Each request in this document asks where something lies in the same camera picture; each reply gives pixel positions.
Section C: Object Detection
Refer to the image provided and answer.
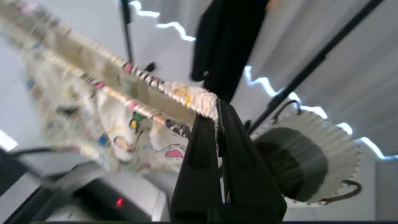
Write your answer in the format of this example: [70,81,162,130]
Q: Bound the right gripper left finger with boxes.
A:
[170,113,224,222]

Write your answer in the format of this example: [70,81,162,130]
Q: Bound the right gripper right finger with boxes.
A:
[216,98,287,222]

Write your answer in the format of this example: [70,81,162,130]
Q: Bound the cream printed garment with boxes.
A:
[0,0,220,175]

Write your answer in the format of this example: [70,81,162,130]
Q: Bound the black short-sleeved shirt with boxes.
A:
[190,0,270,103]

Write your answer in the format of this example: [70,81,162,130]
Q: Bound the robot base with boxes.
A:
[0,149,175,222]

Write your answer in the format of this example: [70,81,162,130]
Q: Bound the white laundry basket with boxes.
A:
[248,99,363,208]

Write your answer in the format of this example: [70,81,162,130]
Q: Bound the black clothes rack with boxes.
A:
[119,0,385,134]

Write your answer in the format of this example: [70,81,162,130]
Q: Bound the white curtain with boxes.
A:
[139,0,398,156]

